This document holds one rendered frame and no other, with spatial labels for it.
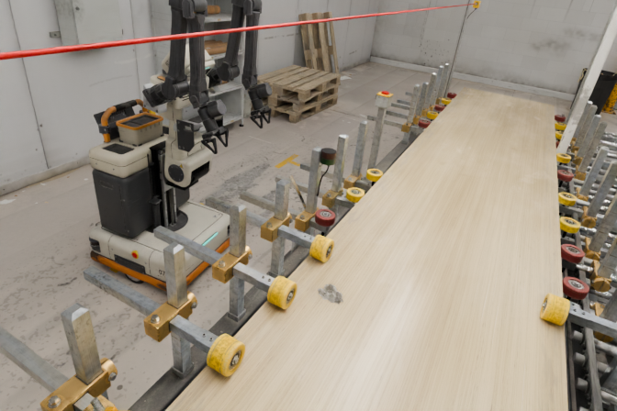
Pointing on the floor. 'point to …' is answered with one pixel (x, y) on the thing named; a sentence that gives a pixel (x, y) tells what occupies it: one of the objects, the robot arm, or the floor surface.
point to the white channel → (588, 84)
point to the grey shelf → (229, 92)
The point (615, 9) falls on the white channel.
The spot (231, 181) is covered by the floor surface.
